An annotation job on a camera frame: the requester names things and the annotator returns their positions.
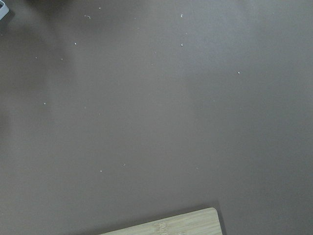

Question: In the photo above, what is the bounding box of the white wire cup rack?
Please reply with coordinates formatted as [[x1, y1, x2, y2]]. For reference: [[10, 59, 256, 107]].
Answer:
[[0, 0, 9, 19]]

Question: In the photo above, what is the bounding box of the wooden cutting board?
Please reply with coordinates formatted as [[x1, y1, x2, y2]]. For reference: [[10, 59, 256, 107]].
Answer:
[[107, 208, 222, 235]]

